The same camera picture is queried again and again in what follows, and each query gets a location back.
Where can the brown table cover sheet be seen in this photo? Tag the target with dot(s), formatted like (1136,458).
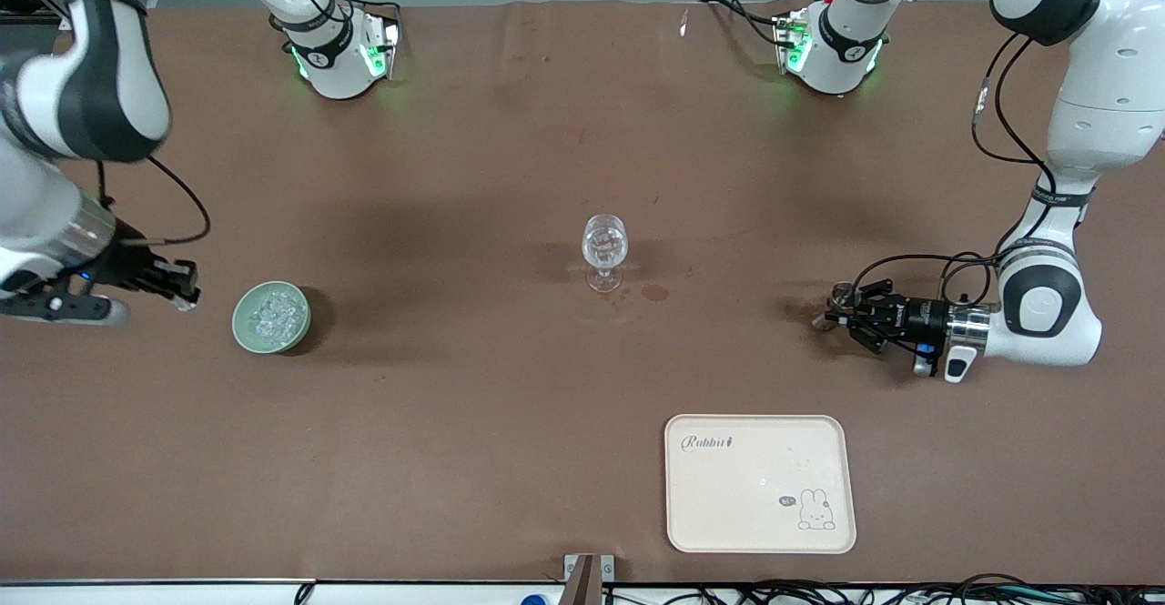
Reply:
(455,177)

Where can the small shiny foil scrap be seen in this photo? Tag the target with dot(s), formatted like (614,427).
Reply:
(683,23)

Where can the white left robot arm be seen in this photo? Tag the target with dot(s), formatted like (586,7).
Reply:
(1110,86)

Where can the heap of clear ice cubes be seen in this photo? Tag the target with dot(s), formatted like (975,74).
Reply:
(276,316)

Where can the clear stemmed wine glass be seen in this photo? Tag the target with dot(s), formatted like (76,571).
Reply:
(605,246)

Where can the white rabbit print tray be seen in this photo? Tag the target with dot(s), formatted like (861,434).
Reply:
(728,514)

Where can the green ceramic bowl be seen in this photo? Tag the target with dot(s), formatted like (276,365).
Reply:
(242,325)

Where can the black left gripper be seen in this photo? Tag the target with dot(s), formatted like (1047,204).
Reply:
(921,317)

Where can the grey metal bracket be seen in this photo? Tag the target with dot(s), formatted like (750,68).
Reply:
(589,570)

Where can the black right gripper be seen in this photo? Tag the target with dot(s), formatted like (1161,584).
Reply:
(130,267)

